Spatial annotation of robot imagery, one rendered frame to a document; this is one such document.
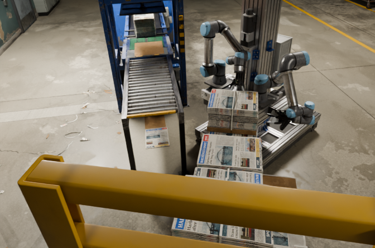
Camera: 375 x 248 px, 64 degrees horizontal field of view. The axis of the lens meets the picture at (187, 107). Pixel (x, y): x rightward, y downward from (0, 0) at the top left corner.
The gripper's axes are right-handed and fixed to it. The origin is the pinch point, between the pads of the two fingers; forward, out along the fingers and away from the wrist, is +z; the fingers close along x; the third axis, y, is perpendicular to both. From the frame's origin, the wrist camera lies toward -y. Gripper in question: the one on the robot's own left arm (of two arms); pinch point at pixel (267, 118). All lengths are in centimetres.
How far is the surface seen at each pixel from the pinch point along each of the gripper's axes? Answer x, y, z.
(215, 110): 22.4, 18.3, 40.1
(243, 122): 21.3, 8.8, 18.6
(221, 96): 5.8, 20.8, 37.4
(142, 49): -142, -5, 156
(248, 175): 87, 20, 14
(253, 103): 12.7, 20.7, 12.8
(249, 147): 65, 21, 14
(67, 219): 176, 91, 51
